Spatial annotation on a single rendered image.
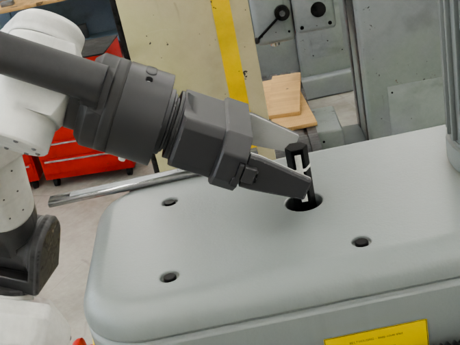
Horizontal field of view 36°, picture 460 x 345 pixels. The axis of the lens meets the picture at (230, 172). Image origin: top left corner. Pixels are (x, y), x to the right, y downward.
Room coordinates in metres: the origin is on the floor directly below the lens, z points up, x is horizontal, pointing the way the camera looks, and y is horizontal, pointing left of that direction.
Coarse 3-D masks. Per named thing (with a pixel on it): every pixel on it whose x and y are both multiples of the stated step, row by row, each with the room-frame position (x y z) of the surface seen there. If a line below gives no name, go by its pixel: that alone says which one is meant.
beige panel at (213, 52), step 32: (128, 0) 2.34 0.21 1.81; (160, 0) 2.34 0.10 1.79; (192, 0) 2.34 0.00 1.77; (224, 0) 2.33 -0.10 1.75; (128, 32) 2.34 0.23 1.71; (160, 32) 2.34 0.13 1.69; (192, 32) 2.34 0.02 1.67; (224, 32) 2.33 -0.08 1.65; (160, 64) 2.34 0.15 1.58; (192, 64) 2.34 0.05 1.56; (224, 64) 2.33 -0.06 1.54; (256, 64) 2.34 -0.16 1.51; (224, 96) 2.34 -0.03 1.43; (256, 96) 2.34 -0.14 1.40; (160, 160) 2.34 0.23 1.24
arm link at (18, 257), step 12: (36, 216) 0.95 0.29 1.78; (24, 228) 0.92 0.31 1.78; (0, 240) 0.91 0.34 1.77; (12, 240) 0.92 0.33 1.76; (24, 240) 0.93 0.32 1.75; (0, 252) 0.94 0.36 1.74; (12, 252) 0.93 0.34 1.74; (24, 252) 0.94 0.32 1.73; (0, 264) 0.95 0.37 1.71; (12, 264) 0.94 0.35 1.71; (24, 264) 0.94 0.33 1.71
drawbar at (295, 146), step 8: (288, 144) 0.63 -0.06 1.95; (296, 144) 0.62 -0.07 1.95; (304, 144) 0.62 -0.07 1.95; (288, 152) 0.61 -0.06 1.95; (296, 152) 0.61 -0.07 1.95; (304, 152) 0.61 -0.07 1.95; (288, 160) 0.62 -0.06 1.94; (304, 160) 0.61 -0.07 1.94; (312, 184) 0.62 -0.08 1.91; (312, 192) 0.61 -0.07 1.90; (296, 200) 0.61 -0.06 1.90; (312, 200) 0.61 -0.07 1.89; (296, 208) 0.62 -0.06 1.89; (304, 208) 0.61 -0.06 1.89; (312, 208) 0.61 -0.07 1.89
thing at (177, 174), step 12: (132, 180) 0.74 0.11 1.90; (144, 180) 0.73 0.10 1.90; (156, 180) 0.73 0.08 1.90; (168, 180) 0.73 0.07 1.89; (72, 192) 0.74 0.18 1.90; (84, 192) 0.73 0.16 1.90; (96, 192) 0.73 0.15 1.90; (108, 192) 0.73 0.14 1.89; (48, 204) 0.73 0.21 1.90; (60, 204) 0.73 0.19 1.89
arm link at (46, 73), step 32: (0, 32) 0.59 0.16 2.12; (32, 32) 0.63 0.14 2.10; (0, 64) 0.57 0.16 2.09; (32, 64) 0.57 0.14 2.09; (64, 64) 0.58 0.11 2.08; (96, 64) 0.58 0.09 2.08; (128, 64) 0.62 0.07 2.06; (0, 96) 0.60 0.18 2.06; (32, 96) 0.59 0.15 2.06; (64, 96) 0.60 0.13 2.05; (96, 96) 0.57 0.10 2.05; (0, 128) 0.58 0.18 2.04; (32, 128) 0.58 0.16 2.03; (96, 128) 0.59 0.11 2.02
